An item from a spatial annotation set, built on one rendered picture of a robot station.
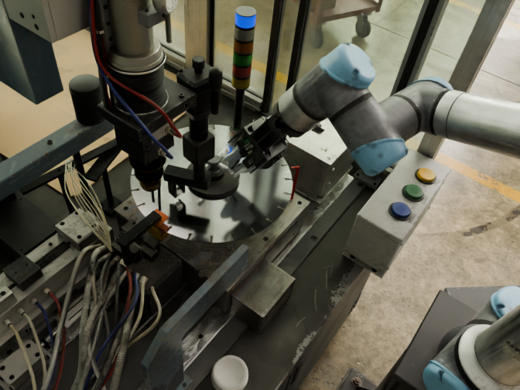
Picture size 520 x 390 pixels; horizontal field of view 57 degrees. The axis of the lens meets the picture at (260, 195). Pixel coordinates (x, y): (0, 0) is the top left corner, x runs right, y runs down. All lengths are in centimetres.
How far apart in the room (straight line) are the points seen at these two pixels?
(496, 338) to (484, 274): 153
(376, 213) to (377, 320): 97
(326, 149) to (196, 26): 57
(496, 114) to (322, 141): 53
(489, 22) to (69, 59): 123
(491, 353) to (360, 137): 36
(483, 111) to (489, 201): 185
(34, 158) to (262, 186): 43
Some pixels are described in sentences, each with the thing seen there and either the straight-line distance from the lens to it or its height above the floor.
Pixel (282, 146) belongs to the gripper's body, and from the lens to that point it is 86.
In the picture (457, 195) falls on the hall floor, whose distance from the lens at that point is 255.
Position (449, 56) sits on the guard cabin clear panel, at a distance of 114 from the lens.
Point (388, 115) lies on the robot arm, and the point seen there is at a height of 123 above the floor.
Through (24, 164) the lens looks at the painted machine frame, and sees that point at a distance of 93.
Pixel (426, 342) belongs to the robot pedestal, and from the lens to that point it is 111.
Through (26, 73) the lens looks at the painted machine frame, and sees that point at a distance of 73.
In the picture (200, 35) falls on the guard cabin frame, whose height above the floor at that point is 91.
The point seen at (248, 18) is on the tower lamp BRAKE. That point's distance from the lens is 109.
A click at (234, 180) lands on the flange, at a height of 96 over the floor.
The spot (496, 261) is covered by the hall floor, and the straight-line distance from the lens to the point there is 237.
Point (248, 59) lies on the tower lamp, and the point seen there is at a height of 105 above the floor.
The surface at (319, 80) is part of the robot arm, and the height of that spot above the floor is 126.
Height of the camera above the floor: 167
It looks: 48 degrees down
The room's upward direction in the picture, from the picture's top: 8 degrees clockwise
